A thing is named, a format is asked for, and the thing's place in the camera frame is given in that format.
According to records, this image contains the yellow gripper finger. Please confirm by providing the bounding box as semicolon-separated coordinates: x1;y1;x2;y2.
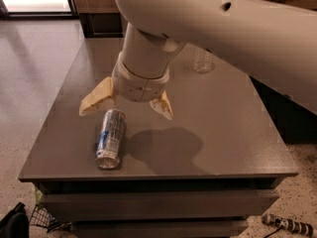
79;76;116;116
150;92;173;120

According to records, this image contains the black wire basket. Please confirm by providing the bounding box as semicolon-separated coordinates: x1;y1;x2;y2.
30;204;71;233

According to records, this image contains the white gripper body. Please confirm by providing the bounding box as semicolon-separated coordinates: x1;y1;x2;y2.
112;54;169;102

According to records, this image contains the black white power strip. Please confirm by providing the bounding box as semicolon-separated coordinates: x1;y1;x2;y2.
262;213;317;238

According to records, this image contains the grey drawer cabinet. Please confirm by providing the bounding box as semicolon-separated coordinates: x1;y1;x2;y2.
20;39;297;238

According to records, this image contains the clear plastic water bottle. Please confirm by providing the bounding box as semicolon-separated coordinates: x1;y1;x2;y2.
193;47;214;74

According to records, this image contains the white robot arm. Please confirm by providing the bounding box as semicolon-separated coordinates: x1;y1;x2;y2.
79;0;317;119

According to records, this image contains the silver blue redbull can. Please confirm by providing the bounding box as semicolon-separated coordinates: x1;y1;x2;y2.
95;109;126;170

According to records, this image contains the black bag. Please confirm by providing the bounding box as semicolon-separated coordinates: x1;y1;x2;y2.
0;202;30;238

